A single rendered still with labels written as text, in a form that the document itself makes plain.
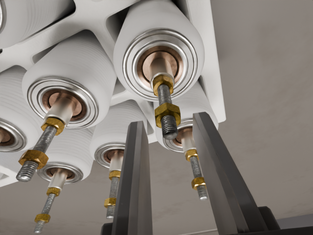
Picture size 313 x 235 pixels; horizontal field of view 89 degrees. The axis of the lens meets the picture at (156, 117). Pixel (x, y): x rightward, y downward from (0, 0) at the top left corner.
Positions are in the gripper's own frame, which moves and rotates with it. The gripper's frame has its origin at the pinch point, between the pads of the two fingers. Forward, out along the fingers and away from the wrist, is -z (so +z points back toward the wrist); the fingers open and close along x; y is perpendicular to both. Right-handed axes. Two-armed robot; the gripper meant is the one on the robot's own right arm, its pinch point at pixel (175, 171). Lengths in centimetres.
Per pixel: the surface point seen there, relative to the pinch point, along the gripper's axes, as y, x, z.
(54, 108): 1.7, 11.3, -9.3
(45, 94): 0.9, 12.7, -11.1
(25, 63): -0.3, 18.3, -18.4
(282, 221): 187, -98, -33
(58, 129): 2.9, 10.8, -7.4
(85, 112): 4.0, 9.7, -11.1
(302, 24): 7, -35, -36
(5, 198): 76, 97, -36
